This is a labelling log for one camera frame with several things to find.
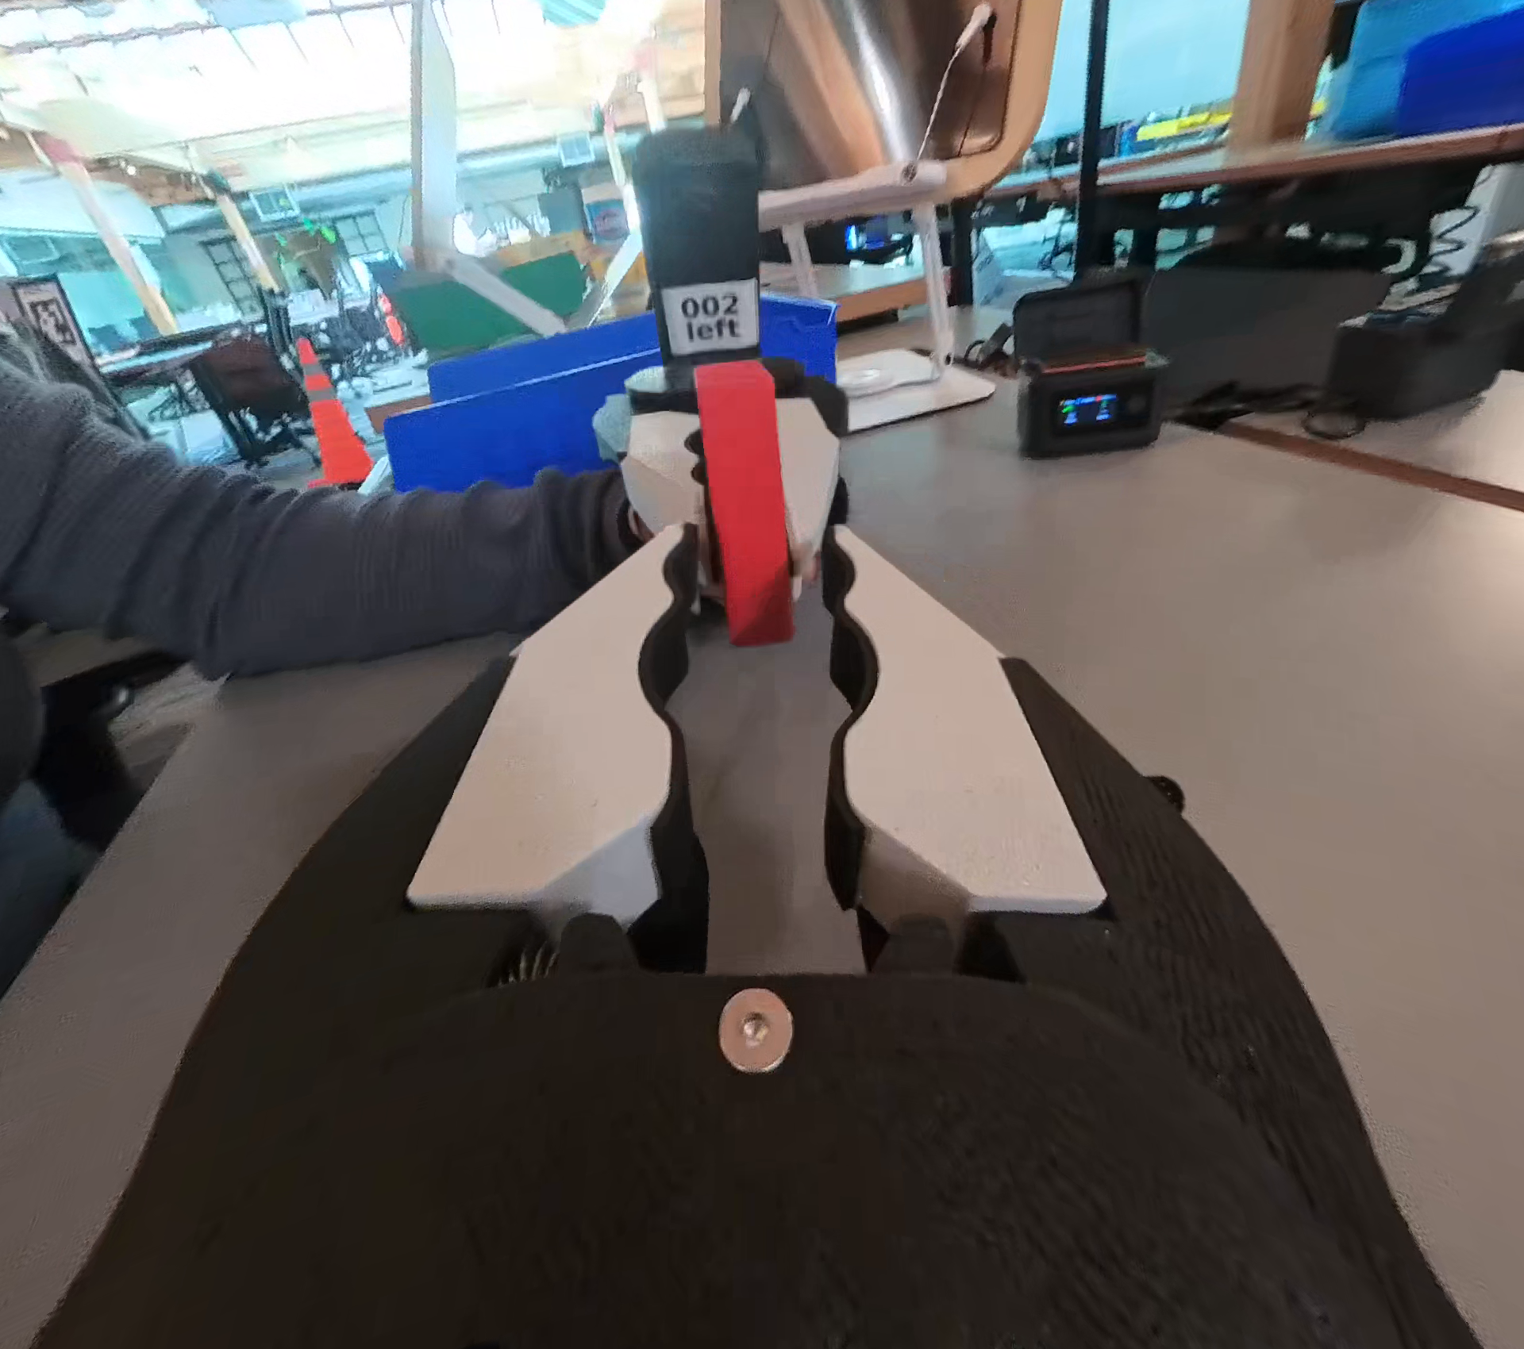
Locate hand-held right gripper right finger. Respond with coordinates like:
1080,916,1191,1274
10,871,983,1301
821,525,1110,976

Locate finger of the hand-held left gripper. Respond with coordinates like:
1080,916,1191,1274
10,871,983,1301
621,411,730,612
767,400,845,589

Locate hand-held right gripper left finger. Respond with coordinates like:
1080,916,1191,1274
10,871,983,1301
408,524,716,976

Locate red block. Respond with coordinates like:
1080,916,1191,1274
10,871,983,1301
694,363,797,649

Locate person's left forearm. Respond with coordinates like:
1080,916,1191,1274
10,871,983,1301
0,319,654,682

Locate large blue plastic bin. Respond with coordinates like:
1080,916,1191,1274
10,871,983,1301
384,292,838,493

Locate green panel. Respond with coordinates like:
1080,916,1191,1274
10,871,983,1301
392,251,591,359

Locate black power station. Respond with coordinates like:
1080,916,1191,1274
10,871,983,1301
1015,268,1172,458

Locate orange traffic cone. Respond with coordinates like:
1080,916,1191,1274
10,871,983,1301
295,336,375,492

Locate wood-framed panel on stand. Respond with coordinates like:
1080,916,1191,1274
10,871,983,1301
711,0,1091,430

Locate light on black tripod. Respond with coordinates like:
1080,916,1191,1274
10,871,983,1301
1072,0,1127,286

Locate brown-topped desk black legs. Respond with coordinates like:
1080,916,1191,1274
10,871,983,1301
981,120,1524,303

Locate black battery charger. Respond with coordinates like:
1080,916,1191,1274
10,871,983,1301
1324,230,1524,422

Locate light blue tool caddy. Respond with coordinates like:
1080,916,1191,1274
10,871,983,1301
1338,0,1524,139

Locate dark blue plastic bin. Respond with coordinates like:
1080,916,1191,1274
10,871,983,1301
1396,9,1524,139

